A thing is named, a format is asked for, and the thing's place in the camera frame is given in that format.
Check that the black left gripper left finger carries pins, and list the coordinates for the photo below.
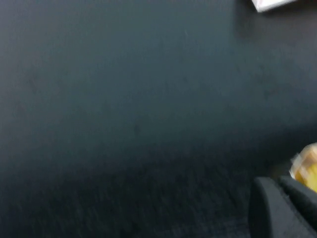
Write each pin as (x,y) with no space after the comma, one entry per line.
(272,213)

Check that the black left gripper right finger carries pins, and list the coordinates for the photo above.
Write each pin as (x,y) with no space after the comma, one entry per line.
(303,198)

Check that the cream fabric pencil case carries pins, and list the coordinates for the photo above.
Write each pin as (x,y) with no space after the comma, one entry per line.
(270,4)

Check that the yellow taped block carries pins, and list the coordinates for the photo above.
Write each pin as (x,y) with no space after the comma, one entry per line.
(308,166)

